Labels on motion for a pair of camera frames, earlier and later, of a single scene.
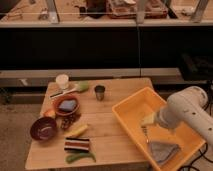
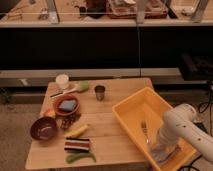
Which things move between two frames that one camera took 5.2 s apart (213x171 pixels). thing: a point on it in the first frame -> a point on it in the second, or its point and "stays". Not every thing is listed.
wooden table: x=88 y=134 stays
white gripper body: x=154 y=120 -> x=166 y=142
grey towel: x=163 y=150 stays
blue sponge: x=67 y=105 stays
